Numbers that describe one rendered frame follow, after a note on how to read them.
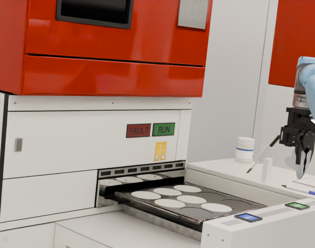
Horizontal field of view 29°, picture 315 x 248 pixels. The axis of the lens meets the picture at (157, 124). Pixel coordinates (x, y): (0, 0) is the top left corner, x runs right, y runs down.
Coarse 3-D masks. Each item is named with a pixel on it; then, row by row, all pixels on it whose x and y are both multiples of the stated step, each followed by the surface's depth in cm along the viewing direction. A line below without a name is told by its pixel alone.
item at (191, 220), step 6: (126, 198) 202; (132, 198) 200; (144, 204) 196; (150, 204) 195; (162, 210) 191; (168, 210) 190; (174, 216) 188; (180, 216) 186; (186, 216) 185; (192, 222) 183
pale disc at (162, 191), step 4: (156, 188) 218; (160, 188) 218; (164, 188) 219; (168, 188) 219; (156, 192) 212; (160, 192) 212; (164, 192) 213; (168, 192) 214; (172, 192) 214; (176, 192) 215; (180, 192) 216
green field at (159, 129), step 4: (156, 124) 221; (160, 124) 222; (164, 124) 224; (168, 124) 225; (172, 124) 227; (156, 128) 221; (160, 128) 222; (164, 128) 224; (168, 128) 226; (172, 128) 227; (156, 132) 221; (160, 132) 223; (164, 132) 224; (168, 132) 226; (172, 132) 228
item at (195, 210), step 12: (120, 192) 207; (192, 192) 217; (204, 192) 220; (216, 192) 221; (156, 204) 196; (192, 204) 201; (228, 204) 206; (240, 204) 208; (252, 204) 209; (192, 216) 187; (204, 216) 189
